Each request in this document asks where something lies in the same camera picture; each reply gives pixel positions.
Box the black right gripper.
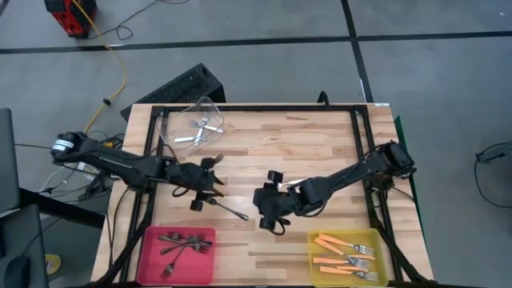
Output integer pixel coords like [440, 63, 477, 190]
[254, 170, 299, 230]

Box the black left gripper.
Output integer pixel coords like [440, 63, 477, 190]
[166, 158, 226, 212]

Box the long dark metal fork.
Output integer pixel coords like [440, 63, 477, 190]
[206, 198, 250, 222]

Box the clear plastic bin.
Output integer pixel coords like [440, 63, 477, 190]
[156, 95, 226, 152]

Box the pink plastic bin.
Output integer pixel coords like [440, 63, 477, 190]
[136, 226, 218, 286]

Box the black perforated computer case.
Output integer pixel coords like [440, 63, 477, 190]
[119, 62, 227, 122]

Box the yellow plastic bin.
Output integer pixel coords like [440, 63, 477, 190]
[306, 228, 390, 288]

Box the black floor beam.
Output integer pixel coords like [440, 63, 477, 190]
[18, 186, 107, 230]

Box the upright side panel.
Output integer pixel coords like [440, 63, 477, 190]
[394, 114, 426, 245]

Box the yellow round disc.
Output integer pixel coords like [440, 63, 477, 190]
[44, 253, 62, 276]

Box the grey flat screen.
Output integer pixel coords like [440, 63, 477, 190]
[0, 106, 22, 215]

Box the black computer mouse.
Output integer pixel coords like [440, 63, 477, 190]
[2, 254, 32, 288]

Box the red and black case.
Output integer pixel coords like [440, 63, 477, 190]
[43, 0, 98, 39]

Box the white cable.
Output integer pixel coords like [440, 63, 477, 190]
[38, 159, 87, 194]

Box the yellow cable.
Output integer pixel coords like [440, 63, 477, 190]
[70, 0, 128, 135]

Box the thin black floor cable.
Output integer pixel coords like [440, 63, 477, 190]
[87, 0, 191, 42]

